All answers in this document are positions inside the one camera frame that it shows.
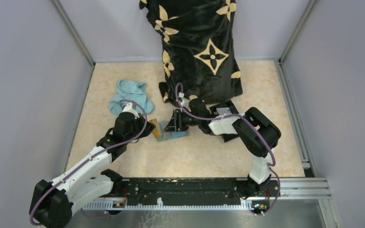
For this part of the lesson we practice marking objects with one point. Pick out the light blue cloth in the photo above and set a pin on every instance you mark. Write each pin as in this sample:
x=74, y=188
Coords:
x=130, y=90

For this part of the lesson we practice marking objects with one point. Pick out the white slotted cable duct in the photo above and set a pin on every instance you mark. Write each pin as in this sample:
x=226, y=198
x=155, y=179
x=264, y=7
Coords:
x=115, y=205

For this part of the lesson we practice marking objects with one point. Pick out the aluminium frame rail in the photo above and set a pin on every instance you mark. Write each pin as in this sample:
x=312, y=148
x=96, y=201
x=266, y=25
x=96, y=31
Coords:
x=295, y=188

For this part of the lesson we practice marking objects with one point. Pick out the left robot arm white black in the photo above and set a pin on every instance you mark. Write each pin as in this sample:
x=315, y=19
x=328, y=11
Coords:
x=55, y=202

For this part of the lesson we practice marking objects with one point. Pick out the orange credit card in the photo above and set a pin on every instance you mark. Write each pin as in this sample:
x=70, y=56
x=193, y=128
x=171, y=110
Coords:
x=157, y=132

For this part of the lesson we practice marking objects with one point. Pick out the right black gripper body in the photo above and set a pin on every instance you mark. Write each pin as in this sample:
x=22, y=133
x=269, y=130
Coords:
x=185, y=121

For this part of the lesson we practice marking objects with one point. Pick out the black card tray box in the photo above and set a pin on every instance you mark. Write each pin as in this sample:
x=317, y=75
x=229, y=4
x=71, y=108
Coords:
x=223, y=124

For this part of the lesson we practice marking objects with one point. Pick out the black beige flower-patterned blanket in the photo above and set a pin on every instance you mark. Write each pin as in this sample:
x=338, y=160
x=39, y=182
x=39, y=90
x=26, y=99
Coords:
x=197, y=48

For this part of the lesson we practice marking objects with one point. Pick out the stack of cards in tray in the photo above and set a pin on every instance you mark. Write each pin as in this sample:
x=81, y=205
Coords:
x=223, y=111

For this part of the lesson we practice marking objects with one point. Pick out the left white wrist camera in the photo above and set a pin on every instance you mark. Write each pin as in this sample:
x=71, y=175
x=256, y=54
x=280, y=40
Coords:
x=130, y=108

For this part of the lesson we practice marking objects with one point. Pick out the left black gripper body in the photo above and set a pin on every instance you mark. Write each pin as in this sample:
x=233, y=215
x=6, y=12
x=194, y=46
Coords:
x=138, y=126

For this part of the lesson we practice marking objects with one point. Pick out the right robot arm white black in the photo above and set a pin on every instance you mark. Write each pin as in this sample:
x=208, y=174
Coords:
x=258, y=133

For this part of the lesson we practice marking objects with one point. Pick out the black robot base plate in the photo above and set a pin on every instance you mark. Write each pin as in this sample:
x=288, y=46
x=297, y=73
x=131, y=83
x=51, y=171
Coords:
x=185, y=199

